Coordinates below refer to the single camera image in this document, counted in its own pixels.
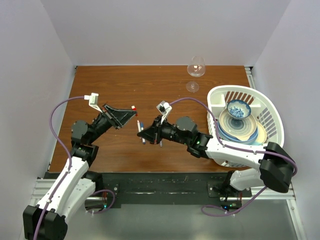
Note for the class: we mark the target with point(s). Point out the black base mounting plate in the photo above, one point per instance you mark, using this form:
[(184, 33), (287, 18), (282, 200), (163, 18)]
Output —
[(164, 188)]

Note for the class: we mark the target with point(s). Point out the blue white patterned bowl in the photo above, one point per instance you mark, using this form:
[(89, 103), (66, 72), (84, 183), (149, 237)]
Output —
[(238, 109)]

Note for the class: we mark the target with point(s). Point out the white pen blue tip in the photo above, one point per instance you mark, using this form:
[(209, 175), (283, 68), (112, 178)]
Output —
[(143, 140)]

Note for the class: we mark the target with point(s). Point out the red pen cap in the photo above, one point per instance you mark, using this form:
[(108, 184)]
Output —
[(134, 108)]

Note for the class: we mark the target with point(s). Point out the cream plate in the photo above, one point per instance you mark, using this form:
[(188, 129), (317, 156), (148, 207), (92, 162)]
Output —
[(262, 134)]

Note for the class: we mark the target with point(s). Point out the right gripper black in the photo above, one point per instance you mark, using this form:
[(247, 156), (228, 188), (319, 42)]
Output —
[(153, 133)]

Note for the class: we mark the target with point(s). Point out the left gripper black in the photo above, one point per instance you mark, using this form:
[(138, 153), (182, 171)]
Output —
[(117, 117)]

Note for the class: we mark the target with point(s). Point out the grey striped plate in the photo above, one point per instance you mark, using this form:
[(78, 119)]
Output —
[(242, 129)]

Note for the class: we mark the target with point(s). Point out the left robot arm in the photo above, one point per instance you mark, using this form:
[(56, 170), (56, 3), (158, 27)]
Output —
[(49, 218)]

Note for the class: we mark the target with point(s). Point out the white pen red tip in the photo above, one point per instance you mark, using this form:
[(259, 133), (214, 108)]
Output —
[(138, 125)]

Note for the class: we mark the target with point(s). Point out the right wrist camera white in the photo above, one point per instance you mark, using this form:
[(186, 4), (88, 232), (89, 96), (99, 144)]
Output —
[(164, 108)]

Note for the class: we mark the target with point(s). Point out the white plastic dish basket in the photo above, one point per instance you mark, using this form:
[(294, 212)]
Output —
[(262, 109)]

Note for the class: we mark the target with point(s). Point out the clear wine glass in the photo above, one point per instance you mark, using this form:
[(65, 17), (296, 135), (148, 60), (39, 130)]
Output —
[(196, 69)]

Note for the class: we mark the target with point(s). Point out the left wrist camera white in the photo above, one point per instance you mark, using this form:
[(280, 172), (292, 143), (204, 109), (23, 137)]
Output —
[(93, 101)]

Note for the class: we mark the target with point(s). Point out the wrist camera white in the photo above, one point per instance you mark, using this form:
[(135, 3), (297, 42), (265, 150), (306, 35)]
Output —
[(164, 108), (93, 101)]

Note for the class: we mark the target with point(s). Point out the blue rimmed plate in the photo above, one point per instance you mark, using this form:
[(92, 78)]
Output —
[(225, 136)]

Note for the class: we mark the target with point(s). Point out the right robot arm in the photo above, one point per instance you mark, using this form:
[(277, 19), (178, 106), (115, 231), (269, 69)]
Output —
[(268, 166)]

